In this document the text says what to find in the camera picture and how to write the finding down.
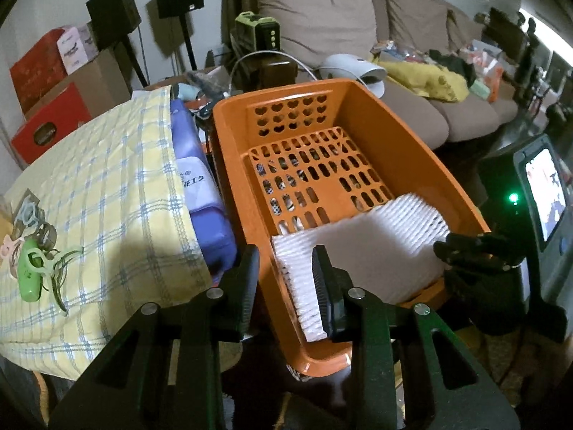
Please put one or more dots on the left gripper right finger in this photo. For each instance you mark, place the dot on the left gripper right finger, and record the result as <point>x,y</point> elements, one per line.
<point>409,370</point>

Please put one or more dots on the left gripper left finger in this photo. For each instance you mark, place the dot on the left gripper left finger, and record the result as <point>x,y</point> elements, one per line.
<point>162,369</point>

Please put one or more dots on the grey clothes clip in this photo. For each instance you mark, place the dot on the grey clothes clip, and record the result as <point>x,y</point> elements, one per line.
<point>45,236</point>

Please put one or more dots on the green paw print case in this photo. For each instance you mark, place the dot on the green paw print case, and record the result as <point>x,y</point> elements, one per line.
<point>30,273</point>

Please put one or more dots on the red collection gift box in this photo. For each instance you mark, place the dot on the red collection gift box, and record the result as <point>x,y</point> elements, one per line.
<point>54,121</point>

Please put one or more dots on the large beige cushion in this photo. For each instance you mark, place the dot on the large beige cushion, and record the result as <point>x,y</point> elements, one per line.
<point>312,30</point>

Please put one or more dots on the pink clothes clip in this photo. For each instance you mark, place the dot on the pink clothes clip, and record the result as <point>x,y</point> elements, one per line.
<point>10,251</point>

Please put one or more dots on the brown sofa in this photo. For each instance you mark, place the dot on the brown sofa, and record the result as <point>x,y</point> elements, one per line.
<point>436,122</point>

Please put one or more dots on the light green clothes clip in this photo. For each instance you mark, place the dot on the light green clothes clip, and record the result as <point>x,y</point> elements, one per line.
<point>52,266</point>

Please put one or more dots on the yellow cloth on sofa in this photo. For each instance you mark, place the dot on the yellow cloth on sofa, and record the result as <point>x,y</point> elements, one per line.
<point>427,80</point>

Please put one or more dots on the white nail lamp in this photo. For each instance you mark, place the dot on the white nail lamp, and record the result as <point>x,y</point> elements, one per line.
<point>353,69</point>

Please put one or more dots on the far beige cushion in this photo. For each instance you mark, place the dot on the far beige cushion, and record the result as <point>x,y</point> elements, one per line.
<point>462,30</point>

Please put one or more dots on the brown cardboard box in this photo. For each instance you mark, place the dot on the brown cardboard box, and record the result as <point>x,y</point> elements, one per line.
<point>100,83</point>

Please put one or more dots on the olive card packet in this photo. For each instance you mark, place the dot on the olive card packet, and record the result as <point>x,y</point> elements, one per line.
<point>9,214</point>

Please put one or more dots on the orange plastic basket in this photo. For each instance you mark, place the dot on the orange plastic basket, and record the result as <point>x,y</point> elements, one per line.
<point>299,156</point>

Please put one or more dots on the middle beige cushion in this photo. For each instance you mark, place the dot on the middle beige cushion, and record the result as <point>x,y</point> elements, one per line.
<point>420,24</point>

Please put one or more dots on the small pink white box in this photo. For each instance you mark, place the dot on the small pink white box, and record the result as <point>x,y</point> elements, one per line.
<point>76,47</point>

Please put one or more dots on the red gift box upper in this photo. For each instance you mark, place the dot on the red gift box upper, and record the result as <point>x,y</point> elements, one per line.
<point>39,70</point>

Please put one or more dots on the yellow checked tablecloth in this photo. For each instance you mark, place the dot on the yellow checked tablecloth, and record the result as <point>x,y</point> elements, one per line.
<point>112,189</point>

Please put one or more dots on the white foam mesh sheet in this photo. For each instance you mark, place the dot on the white foam mesh sheet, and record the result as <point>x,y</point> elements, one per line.
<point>387,251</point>

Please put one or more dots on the left black speaker on stand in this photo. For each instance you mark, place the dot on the left black speaker on stand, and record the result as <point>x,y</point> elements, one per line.
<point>112,22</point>

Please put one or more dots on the purple plastic package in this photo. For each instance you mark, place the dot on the purple plastic package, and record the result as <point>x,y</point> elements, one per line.
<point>204,204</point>

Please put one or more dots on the green black power station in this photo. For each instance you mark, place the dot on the green black power station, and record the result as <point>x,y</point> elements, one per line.
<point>255,32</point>

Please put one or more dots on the blue clothes clip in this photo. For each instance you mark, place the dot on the blue clothes clip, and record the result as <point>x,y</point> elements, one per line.
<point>28,214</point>

